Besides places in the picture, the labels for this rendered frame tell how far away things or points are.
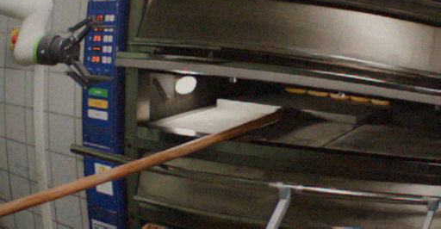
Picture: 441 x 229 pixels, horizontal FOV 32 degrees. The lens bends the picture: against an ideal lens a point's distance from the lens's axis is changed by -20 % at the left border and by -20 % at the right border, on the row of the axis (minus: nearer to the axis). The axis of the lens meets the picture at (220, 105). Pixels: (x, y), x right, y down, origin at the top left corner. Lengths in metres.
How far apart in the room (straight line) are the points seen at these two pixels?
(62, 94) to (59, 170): 0.30
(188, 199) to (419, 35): 0.99
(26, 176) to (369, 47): 1.55
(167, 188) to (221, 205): 0.20
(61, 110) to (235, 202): 0.76
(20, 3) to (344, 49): 1.01
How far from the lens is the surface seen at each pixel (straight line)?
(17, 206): 1.88
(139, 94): 2.92
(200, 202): 2.84
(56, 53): 2.35
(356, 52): 2.53
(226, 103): 3.27
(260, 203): 2.75
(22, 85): 3.29
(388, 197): 2.17
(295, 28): 2.62
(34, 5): 2.46
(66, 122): 3.13
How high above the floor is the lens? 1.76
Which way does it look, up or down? 10 degrees down
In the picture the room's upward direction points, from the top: 2 degrees clockwise
